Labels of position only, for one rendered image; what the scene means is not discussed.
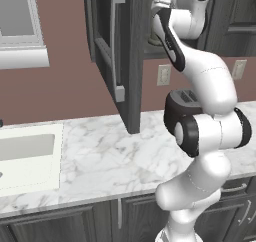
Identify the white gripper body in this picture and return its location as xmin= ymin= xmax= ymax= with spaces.
xmin=150 ymin=0 xmax=173 ymax=15

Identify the dark grey upper cabinet door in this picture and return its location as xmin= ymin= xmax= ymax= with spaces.
xmin=82 ymin=0 xmax=145 ymax=135

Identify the dark grey panelled cabinet door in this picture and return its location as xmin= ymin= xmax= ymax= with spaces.
xmin=203 ymin=0 xmax=256 ymax=58

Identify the white sink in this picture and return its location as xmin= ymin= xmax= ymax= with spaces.
xmin=0 ymin=123 xmax=65 ymax=198

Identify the dark grey lower cabinet door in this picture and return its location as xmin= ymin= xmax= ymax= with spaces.
xmin=0 ymin=200 xmax=113 ymax=242
xmin=120 ymin=192 xmax=172 ymax=242
xmin=194 ymin=195 xmax=253 ymax=242

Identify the black toaster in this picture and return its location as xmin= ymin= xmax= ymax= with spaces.
xmin=163 ymin=88 xmax=205 ymax=138

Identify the white framed window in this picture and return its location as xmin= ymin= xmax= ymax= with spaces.
xmin=0 ymin=0 xmax=51 ymax=70

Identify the dark grey drawer front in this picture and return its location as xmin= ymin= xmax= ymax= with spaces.
xmin=219 ymin=175 xmax=256 ymax=200

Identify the long silver door handle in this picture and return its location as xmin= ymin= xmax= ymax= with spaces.
xmin=111 ymin=0 xmax=127 ymax=103

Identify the beige wall outlet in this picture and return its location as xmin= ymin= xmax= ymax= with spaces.
xmin=156 ymin=63 xmax=172 ymax=87
xmin=231 ymin=59 xmax=248 ymax=81

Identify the silver drawer handle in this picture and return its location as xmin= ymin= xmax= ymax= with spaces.
xmin=221 ymin=183 xmax=248 ymax=193

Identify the silver lower door handle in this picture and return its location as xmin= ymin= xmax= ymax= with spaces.
xmin=116 ymin=198 xmax=123 ymax=230
xmin=237 ymin=199 xmax=253 ymax=226
xmin=247 ymin=210 xmax=256 ymax=224

